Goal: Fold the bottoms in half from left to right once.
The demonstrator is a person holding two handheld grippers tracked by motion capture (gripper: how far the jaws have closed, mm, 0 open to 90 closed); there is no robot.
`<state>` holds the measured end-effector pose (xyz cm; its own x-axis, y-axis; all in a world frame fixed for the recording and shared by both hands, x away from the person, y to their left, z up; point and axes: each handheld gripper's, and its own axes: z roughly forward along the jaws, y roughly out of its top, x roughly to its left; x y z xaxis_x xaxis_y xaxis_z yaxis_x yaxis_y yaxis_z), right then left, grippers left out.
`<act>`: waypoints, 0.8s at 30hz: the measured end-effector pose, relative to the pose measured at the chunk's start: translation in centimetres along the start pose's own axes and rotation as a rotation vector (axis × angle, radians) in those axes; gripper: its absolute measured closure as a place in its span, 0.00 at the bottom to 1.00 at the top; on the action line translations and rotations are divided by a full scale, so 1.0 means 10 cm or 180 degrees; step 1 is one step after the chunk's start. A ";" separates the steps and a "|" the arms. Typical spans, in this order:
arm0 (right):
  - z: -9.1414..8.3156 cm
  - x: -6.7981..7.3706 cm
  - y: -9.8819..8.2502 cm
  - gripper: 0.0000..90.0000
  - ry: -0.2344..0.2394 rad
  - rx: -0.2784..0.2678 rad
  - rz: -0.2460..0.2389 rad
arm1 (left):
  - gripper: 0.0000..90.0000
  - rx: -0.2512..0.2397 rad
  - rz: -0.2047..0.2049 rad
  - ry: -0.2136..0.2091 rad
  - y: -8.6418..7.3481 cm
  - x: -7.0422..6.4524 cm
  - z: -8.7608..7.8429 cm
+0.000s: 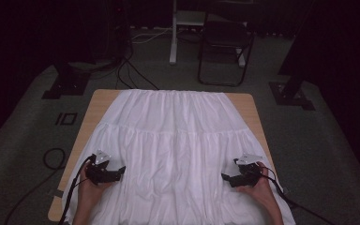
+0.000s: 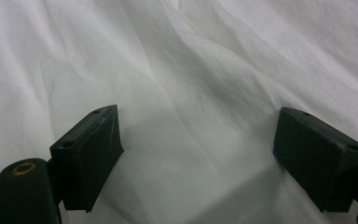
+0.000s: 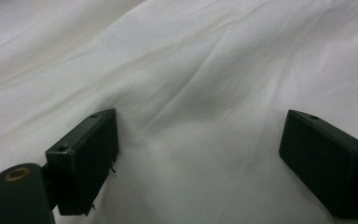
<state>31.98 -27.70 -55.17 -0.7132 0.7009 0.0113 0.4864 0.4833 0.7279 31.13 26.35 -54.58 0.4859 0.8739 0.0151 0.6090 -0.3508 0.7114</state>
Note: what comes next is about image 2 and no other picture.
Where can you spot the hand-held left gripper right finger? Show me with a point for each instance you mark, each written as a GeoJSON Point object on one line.
{"type": "Point", "coordinates": [317, 161]}

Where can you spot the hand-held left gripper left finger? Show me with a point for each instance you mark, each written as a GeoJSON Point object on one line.
{"type": "Point", "coordinates": [87, 155]}

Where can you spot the white elastic-waist garment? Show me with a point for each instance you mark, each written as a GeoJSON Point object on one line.
{"type": "Point", "coordinates": [180, 62]}

